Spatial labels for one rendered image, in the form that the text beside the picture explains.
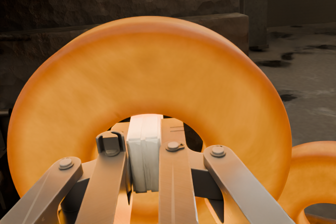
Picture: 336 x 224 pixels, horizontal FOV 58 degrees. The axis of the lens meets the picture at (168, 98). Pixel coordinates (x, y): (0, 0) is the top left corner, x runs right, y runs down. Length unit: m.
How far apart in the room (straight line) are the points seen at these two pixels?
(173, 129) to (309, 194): 0.17
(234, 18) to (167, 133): 0.32
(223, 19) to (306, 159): 0.24
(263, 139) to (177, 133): 0.05
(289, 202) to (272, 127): 0.15
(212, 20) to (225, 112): 0.30
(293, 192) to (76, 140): 0.20
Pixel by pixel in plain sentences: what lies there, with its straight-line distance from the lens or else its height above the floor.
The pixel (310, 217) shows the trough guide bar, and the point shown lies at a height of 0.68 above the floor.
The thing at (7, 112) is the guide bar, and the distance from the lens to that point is 0.51.
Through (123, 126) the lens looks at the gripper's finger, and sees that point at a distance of 0.16.
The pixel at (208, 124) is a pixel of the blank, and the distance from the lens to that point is 0.15.
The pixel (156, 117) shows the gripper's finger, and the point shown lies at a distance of 0.15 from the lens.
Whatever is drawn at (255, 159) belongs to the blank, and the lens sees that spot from 0.17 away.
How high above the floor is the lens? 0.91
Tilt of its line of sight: 20 degrees down
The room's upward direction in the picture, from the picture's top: 5 degrees counter-clockwise
